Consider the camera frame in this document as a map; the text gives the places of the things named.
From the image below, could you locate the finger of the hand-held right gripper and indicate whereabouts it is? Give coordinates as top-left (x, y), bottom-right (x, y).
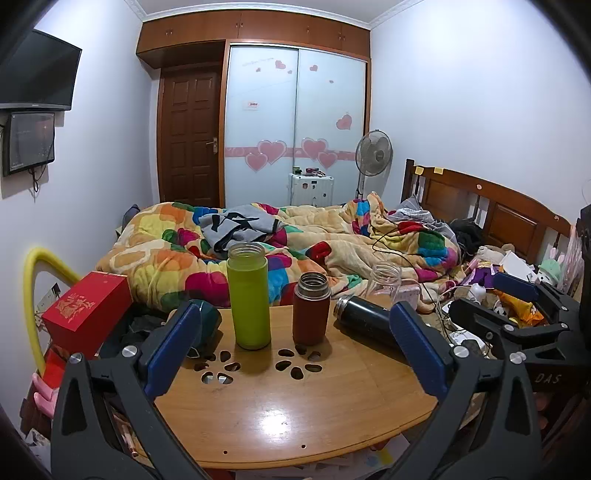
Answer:
top-left (449, 297), bottom-right (574, 361)
top-left (492, 271), bottom-right (581, 325)

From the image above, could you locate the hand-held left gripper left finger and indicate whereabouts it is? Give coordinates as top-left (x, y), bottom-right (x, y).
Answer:
top-left (51, 299), bottom-right (218, 480)

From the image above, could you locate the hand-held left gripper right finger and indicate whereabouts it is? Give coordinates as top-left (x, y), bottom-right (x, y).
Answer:
top-left (379, 300), bottom-right (543, 480)

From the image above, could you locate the dark green cup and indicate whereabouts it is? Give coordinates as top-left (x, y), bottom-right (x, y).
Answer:
top-left (168, 298), bottom-right (223, 359)

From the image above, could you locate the black thermos cup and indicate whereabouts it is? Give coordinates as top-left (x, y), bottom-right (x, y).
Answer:
top-left (334, 296), bottom-right (408, 350)

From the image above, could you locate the lime green cup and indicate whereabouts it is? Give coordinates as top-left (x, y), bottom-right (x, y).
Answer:
top-left (226, 243), bottom-right (272, 350)

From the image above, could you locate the red-brown thermos cup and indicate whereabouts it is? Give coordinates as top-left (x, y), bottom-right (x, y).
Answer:
top-left (292, 272), bottom-right (331, 346)

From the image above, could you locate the white paper box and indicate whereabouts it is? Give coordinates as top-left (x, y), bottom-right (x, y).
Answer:
top-left (499, 251), bottom-right (539, 281)

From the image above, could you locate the orange toy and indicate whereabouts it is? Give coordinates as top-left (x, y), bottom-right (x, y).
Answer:
top-left (495, 290), bottom-right (546, 325)

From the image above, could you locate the plush toy with green hat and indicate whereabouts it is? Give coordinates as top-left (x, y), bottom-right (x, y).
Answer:
top-left (534, 258), bottom-right (563, 285)

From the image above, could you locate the pink plastic bag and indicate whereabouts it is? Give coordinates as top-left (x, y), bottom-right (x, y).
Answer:
top-left (560, 220), bottom-right (583, 297)

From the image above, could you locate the clear glass jar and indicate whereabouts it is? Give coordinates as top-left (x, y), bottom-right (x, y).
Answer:
top-left (366, 261), bottom-right (403, 306)

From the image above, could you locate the black cloth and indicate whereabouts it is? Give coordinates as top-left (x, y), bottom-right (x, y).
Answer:
top-left (449, 217), bottom-right (484, 256)

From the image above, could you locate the wooden bed headboard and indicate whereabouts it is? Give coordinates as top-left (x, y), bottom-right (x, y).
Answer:
top-left (401, 158), bottom-right (574, 269)

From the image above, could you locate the colourful patchwork blanket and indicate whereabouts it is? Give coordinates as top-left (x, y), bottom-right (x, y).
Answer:
top-left (96, 191), bottom-right (463, 309)

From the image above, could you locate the red gift box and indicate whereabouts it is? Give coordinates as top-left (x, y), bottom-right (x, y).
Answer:
top-left (42, 271), bottom-right (133, 359)

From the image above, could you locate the grey striped cloth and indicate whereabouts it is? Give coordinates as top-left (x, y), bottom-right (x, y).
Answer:
top-left (387, 196), bottom-right (459, 241)

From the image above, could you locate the grey and black garment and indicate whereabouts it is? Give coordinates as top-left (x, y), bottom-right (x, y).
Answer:
top-left (199, 203), bottom-right (290, 260)

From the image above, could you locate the pink slipper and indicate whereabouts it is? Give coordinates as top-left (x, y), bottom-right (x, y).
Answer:
top-left (31, 373), bottom-right (62, 417)

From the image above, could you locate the yellow foam tube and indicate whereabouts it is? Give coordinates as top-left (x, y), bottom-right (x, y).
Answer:
top-left (25, 247), bottom-right (82, 376)

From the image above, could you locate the white suitcase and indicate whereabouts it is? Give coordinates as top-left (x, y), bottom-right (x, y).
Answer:
top-left (288, 172), bottom-right (334, 206)

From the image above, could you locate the standing electric fan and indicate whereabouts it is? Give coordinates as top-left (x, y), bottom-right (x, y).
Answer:
top-left (353, 128), bottom-right (394, 200)

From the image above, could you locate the brown wooden door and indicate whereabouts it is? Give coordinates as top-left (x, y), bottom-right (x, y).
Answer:
top-left (158, 68), bottom-right (221, 208)

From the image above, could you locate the wardrobe with heart stickers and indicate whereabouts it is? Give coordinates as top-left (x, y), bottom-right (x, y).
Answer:
top-left (136, 8), bottom-right (373, 209)

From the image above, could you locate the black cable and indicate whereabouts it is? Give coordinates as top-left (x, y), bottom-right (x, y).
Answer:
top-left (371, 216), bottom-right (417, 269)

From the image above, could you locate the small black wall monitor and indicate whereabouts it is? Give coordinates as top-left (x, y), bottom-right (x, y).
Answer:
top-left (2, 111), bottom-right (57, 178)

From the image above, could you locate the black wall television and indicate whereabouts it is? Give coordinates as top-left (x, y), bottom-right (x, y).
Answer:
top-left (0, 30), bottom-right (83, 112)

